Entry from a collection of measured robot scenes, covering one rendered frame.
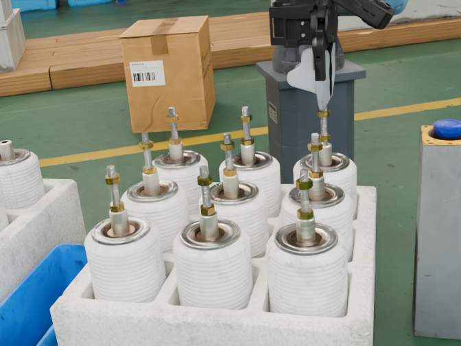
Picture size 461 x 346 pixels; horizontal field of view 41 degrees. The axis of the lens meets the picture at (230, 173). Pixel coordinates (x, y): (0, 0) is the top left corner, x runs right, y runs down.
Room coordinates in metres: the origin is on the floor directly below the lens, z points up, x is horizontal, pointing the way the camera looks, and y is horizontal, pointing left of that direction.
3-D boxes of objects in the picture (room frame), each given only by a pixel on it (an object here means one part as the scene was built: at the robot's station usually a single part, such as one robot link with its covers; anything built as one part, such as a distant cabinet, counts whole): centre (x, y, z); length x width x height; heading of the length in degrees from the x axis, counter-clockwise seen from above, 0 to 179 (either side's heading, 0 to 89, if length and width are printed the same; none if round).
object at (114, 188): (0.70, 0.15, 0.30); 0.01 x 0.01 x 0.08
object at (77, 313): (0.78, 0.00, 0.09); 0.39 x 0.39 x 0.18; 75
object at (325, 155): (0.87, -0.14, 0.26); 0.02 x 0.02 x 0.03
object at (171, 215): (0.81, 0.11, 0.16); 0.10 x 0.10 x 0.18
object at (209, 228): (0.67, 0.03, 0.26); 0.02 x 0.02 x 0.03
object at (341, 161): (0.87, -0.14, 0.25); 0.08 x 0.08 x 0.01
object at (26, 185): (1.01, 0.38, 0.16); 0.10 x 0.10 x 0.18
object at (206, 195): (0.67, 0.03, 0.30); 0.01 x 0.01 x 0.08
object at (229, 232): (0.67, 0.03, 0.25); 0.08 x 0.08 x 0.01
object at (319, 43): (0.84, -0.14, 0.43); 0.05 x 0.02 x 0.09; 157
